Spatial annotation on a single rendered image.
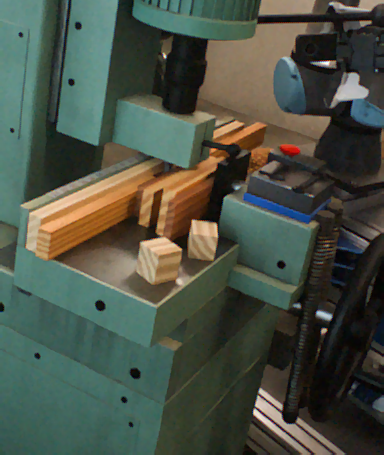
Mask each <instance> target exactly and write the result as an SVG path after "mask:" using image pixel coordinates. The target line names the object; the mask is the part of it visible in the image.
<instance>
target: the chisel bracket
mask: <svg viewBox="0 0 384 455"><path fill-rule="evenodd" d="M216 120H217V117H216V116H215V115H212V114H208V113H205V112H201V111H198V110H196V111H195V112H194V113H178V112H174V111H169V110H167V109H165V108H163V107H162V98H160V97H157V96H154V95H151V94H147V93H144V92H141V91H140V92H137V93H134V94H131V95H126V96H123V97H120V98H118V100H117V106H116V113H115V120H114V128H113V135H112V141H113V142H116V143H118V145H121V146H124V147H127V148H130V149H133V150H136V151H139V152H141V153H144V154H147V155H151V156H153V157H156V158H159V159H162V160H163V163H164V164H166V165H174V164H176V165H179V167H182V168H185V169H189V168H192V167H194V165H196V164H198V163H200V162H202V161H204V160H206V159H208V158H209V153H210V148H207V147H202V141H203V140H204V139H205V140H210V141H213V137H214V131H215V126H216Z"/></svg>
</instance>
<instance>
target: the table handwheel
mask: <svg viewBox="0 0 384 455"><path fill-rule="evenodd" d="M376 272H377V273H376ZM375 274H376V278H375V281H374V285H373V288H372V292H371V295H370V298H369V302H368V305H367V306H366V302H367V295H368V290H369V286H370V284H371V282H372V280H373V278H374V277H375ZM242 293H243V295H245V296H248V295H246V293H244V292H242ZM248 297H250V298H252V299H256V300H258V301H261V300H259V299H257V298H254V297H251V296H248ZM319 301H320V303H318V307H317V311H316V315H315V320H314V321H315V323H314V324H315V325H317V326H321V327H323V328H326V329H327V331H326V334H325V337H324V340H323V342H322V346H320V349H319V353H318V356H317V359H316V362H315V366H314V371H313V374H312V378H311V383H310V388H309V395H308V411H309V414H310V416H311V417H312V420H314V421H315V422H317V423H325V422H328V421H330V419H331V418H332V417H333V416H334V415H335V414H336V412H337V411H338V410H339V408H340V407H341V405H342V404H343V402H344V400H345V398H346V397H347V395H348V394H349V392H350V390H351V388H352V386H353V384H354V382H355V380H354V379H353V375H354V373H355V371H356V368H357V369H361V367H362V364H363V362H364V360H365V358H366V355H367V353H369V351H370V348H371V345H372V342H373V340H374V337H375V335H376V332H377V329H378V327H379V324H380V320H381V318H382V315H383V312H384V233H381V234H379V235H378V236H376V237H375V238H374V239H373V240H372V241H371V242H370V244H369V245H368V246H367V248H366V249H365V251H364V252H363V255H361V256H360V258H359V260H358V262H357V263H356V265H355V267H354V269H353V271H352V273H351V276H350V278H349V280H348V282H347V284H346V286H345V288H344V290H343V292H342V295H340V298H339V300H338V302H337V305H336V306H334V305H332V304H329V303H327V302H325V301H322V300H319ZM261 302H263V303H265V304H268V305H270V306H272V307H276V308H278V309H281V308H279V307H277V306H273V305H271V304H269V303H266V302H264V301H261ZM302 302H303V295H302V297H301V298H300V299H299V300H298V301H297V302H295V303H294V304H293V305H292V306H291V307H290V308H289V309H288V310H284V309H281V310H283V311H285V312H288V313H290V314H293V315H295V316H298V317H300V313H301V309H302V307H301V306H302Z"/></svg>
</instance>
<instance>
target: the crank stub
mask: <svg viewBox="0 0 384 455"><path fill-rule="evenodd" d="M353 379H354V380H355V381H357V382H359V383H360V384H362V385H364V386H365V387H367V388H369V389H372V390H374V391H376V392H378V393H381V394H384V378H383V377H381V376H378V375H375V374H371V373H367V372H363V370H360V369H357V368H356V371H355V373H354V375H353Z"/></svg>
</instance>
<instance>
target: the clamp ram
mask: <svg viewBox="0 0 384 455"><path fill-rule="evenodd" d="M250 155H251V152H250V151H247V150H244V149H243V150H241V152H240V154H239V155H238V156H236V157H231V156H229V157H227V158H225V159H223V160H221V161H219V162H218V163H217V169H216V174H215V179H214V184H213V190H212V195H210V200H209V205H208V211H207V216H206V219H207V220H210V221H214V222H215V221H217V220H218V219H220V215H221V210H222V205H223V200H224V197H225V196H227V195H228V194H230V193H233V192H234V191H236V190H238V189H239V188H241V186H243V185H245V186H248V182H245V179H246V175H247V170H248V165H249V160H250Z"/></svg>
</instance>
